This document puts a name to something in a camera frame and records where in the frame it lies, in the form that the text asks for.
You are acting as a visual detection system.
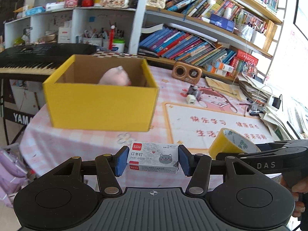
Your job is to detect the row of leaning colourful books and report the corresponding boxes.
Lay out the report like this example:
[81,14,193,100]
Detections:
[138,28,237,68]

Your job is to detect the stack of papers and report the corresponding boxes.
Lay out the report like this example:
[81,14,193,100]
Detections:
[238,74,308,140]

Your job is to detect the row of stacked mixed books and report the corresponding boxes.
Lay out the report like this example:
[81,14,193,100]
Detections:
[166,0,267,30]

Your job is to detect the pen holder with pens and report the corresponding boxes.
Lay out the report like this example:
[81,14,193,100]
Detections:
[83,28,103,46]

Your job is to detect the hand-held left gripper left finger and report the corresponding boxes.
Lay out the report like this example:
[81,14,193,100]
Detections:
[52,145,130,196]

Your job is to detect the white storage bin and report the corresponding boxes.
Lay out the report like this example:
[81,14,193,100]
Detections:
[250,30,266,50]

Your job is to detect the pink pig plush toy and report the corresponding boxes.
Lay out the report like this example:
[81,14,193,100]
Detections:
[98,66,132,86]

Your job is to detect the white tissue box red label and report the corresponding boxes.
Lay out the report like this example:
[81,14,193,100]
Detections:
[58,26,72,44]

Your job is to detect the desktop with pink checked cloth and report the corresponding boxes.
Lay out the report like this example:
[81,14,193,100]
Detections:
[19,65,308,193]

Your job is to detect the yellow tape roll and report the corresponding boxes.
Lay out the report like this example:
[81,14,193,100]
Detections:
[208,128,261,160]

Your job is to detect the wooden retro radio speaker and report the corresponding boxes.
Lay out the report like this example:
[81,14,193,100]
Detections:
[172,61,203,80]

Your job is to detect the flat white box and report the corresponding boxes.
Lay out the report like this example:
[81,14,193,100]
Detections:
[45,2,65,11]

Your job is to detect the blue wet wipes pack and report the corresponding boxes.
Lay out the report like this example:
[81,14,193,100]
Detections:
[25,7,46,16]

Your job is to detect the wooden bookshelf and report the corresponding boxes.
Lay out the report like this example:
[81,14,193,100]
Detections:
[137,0,289,82]

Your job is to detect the red book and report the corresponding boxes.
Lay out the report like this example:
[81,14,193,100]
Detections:
[234,49,259,77]

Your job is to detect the person's right hand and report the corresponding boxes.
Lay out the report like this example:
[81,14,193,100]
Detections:
[280,176,306,218]

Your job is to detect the white staple box red label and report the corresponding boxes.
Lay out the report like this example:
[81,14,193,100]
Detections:
[126,141,180,174]

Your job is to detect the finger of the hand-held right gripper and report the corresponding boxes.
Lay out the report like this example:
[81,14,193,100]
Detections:
[216,147,308,163]
[256,139,308,152]

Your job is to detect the black keyboard stand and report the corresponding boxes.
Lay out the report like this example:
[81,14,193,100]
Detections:
[0,77,36,145]

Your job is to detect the small grey object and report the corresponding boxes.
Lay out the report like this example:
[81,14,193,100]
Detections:
[186,85,201,100]

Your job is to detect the white cube shelf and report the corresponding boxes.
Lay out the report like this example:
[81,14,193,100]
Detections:
[4,7,136,53]

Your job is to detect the black electronic keyboard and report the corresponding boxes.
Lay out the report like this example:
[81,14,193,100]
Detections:
[0,43,97,76]

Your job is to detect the white printed desk mat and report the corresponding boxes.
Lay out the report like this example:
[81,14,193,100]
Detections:
[162,84,276,150]

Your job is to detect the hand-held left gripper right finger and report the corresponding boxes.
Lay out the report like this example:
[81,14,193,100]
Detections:
[178,145,243,196]

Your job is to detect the yellow cardboard box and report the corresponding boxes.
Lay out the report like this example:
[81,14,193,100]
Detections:
[43,54,160,132]

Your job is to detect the pink printed box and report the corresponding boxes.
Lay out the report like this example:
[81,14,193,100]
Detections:
[64,0,82,8]

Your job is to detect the purple and pink backpack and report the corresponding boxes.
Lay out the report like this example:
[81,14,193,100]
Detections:
[0,144,30,207]

